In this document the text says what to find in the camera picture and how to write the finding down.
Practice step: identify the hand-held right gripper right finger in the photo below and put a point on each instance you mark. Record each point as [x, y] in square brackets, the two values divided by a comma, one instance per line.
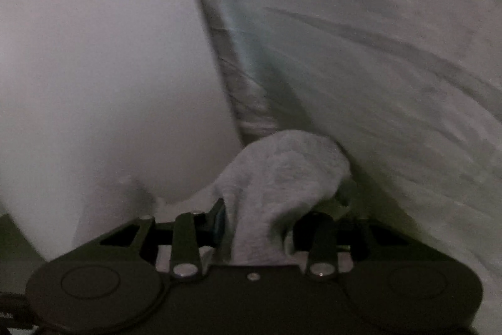
[323, 237]

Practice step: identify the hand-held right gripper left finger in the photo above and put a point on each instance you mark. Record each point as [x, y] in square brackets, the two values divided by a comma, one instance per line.
[186, 237]

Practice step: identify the grey fleece garment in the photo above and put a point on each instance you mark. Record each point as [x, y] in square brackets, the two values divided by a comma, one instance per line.
[274, 189]

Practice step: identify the grey striped cloth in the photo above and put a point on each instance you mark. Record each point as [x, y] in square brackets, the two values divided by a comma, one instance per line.
[231, 76]

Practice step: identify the green checked bed sheet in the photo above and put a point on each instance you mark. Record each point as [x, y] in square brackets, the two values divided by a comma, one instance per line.
[11, 240]

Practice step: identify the pale carrot print quilt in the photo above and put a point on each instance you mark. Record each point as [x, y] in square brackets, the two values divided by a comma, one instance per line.
[372, 64]

